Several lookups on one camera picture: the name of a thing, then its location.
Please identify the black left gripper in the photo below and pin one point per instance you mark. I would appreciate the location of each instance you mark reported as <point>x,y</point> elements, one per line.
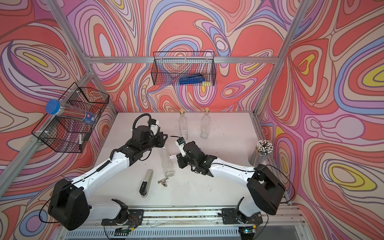
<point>160,142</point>

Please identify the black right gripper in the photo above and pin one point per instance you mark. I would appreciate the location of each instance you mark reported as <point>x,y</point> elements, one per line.
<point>180,158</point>

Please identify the clear glass bottle black cap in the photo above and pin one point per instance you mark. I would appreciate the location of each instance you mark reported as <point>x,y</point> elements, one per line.
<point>167,163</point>

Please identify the clear glass bottle cork stopper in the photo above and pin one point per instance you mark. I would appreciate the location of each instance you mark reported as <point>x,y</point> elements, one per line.
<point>183,125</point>

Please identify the clear square bottle with cork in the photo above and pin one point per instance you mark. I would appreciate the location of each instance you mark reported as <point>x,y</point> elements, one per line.
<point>205,124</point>

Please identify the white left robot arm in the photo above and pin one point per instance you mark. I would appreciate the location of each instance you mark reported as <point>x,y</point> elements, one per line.
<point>70,205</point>

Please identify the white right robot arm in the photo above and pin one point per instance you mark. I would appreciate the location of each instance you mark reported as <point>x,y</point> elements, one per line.
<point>265,188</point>

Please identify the small metal clip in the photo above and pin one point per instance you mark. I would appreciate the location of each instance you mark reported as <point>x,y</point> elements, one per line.
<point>163,181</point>

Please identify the black and beige flat tool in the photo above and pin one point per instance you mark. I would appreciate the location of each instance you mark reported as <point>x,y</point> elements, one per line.
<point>146,183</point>

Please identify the metal cup of pencils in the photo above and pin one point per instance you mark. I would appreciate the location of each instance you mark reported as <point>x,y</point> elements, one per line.
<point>262,150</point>

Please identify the blue plastic tool in basket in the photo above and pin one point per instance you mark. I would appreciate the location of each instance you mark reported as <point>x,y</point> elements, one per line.
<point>192,79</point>

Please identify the black marker in basket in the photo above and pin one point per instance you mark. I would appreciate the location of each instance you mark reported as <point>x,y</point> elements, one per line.
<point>80,143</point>

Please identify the clear tube with blue cap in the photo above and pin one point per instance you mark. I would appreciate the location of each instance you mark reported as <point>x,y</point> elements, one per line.
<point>57,108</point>

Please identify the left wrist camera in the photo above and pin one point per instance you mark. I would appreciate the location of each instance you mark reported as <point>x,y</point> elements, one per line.
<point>154,126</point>

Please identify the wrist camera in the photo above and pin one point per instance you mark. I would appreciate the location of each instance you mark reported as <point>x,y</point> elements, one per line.
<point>180,142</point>
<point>154,126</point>

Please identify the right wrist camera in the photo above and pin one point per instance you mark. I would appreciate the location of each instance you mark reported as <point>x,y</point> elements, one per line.
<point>180,142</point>

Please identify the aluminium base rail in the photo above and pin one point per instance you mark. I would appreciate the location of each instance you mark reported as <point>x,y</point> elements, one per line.
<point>199,223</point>

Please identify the black wire basket back wall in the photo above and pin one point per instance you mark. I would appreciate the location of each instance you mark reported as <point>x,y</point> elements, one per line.
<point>169,66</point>

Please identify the black wire basket wall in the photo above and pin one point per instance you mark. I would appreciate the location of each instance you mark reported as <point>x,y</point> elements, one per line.
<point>169,66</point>
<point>62,134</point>

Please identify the black wire basket left wall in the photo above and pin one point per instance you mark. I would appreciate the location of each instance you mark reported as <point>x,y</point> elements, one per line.
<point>62,134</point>

